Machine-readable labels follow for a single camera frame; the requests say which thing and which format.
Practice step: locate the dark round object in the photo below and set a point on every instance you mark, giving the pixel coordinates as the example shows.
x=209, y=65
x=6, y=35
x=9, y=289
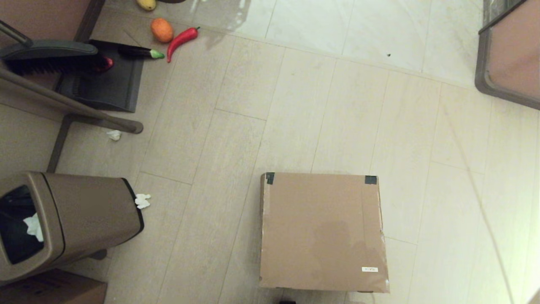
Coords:
x=171, y=1

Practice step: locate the brown trash bin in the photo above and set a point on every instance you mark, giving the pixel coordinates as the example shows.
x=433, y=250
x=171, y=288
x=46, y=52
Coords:
x=84, y=211

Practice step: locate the white crumpled tissue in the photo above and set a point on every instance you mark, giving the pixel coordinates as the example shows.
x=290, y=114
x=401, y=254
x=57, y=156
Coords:
x=33, y=228
x=142, y=201
x=114, y=135

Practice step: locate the dark grey dustpan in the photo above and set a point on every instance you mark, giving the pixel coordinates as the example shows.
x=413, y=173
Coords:
x=105, y=88

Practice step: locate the small red toy fruit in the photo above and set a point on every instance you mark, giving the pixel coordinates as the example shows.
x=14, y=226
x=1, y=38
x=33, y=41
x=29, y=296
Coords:
x=108, y=63

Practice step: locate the brown cardboard shoe box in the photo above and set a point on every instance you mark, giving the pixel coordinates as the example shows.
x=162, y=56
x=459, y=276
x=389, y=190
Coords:
x=322, y=232

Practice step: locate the yellow toy fruit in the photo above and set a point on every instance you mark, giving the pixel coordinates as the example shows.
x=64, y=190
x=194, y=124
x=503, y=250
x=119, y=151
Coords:
x=146, y=4

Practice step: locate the toy eggplant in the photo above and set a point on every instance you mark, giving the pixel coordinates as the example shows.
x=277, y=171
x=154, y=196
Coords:
x=137, y=52

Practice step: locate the red chili pepper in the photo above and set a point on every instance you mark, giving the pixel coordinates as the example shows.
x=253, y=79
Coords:
x=180, y=40

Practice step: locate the black broom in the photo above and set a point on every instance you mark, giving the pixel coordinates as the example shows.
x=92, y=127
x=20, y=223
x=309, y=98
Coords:
x=50, y=63

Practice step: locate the closed brown cardboard carton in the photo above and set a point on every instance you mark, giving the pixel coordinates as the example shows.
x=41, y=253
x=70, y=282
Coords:
x=50, y=291

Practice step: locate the orange toy fruit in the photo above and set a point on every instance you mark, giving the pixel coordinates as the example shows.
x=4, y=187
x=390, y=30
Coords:
x=162, y=30

